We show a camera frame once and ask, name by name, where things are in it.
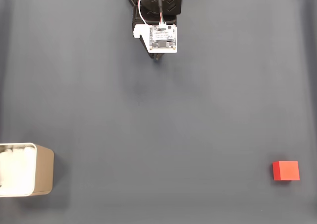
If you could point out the red cube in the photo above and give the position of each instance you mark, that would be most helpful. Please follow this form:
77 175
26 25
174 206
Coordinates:
286 170

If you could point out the beige metal box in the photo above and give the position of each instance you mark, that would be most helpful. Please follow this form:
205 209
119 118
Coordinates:
44 170

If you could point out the camera board on white mount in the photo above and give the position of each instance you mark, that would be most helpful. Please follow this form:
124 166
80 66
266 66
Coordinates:
162 38

